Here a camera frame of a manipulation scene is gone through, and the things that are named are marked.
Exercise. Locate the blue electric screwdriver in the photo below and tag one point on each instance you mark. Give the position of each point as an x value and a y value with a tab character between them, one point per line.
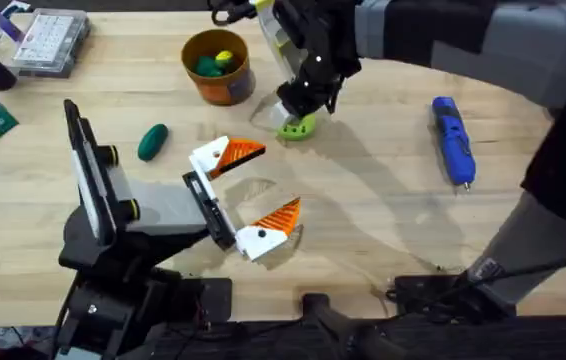
454	145

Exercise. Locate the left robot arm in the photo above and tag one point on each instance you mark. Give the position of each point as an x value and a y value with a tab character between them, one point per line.
113	300

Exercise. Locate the left gripper body grey black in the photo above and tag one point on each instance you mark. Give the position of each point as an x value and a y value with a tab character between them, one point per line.
163	207

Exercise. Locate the green vegetable toy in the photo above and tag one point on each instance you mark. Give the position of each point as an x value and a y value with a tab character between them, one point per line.
152	142

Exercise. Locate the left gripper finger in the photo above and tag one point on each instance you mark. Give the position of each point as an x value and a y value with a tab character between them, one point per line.
268	232
218	157

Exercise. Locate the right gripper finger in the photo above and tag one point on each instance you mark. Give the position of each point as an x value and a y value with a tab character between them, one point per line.
283	120

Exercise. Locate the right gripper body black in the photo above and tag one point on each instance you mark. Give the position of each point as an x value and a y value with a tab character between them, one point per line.
320	55

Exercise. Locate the orange tub with toys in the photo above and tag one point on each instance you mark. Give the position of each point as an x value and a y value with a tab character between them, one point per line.
223	87

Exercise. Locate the green disc with holes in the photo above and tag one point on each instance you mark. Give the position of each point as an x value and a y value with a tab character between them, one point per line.
299	131

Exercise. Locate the right wrist upright pale plate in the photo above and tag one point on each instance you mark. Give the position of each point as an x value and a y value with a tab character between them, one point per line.
278	40

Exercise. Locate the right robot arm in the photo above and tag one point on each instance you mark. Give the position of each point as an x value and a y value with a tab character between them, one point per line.
513	50

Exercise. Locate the left wrist upright black plate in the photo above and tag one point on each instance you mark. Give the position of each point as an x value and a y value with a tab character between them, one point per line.
88	170

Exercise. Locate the black rail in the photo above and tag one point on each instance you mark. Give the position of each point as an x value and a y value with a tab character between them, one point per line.
463	342

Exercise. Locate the clear plastic parts box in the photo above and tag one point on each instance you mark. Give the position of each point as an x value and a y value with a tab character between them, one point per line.
50	40

